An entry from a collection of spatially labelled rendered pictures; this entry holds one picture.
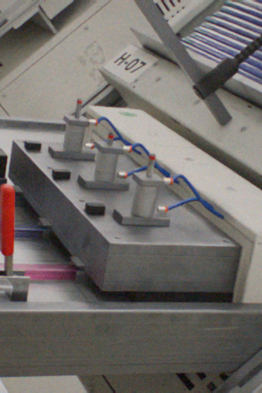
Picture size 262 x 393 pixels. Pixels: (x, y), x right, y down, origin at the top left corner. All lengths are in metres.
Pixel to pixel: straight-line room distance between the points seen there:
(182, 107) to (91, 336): 0.51
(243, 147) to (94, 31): 1.23
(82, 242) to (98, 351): 0.12
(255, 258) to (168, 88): 0.50
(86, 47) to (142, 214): 1.42
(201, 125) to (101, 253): 0.39
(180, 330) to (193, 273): 0.06
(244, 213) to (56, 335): 0.23
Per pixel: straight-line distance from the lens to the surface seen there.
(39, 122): 1.54
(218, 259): 0.96
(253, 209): 1.02
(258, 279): 0.96
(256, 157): 1.15
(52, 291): 0.94
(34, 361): 0.89
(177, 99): 1.36
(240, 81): 1.23
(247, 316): 0.95
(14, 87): 2.34
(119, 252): 0.91
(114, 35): 2.38
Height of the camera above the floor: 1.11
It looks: 4 degrees up
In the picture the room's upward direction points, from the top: 50 degrees clockwise
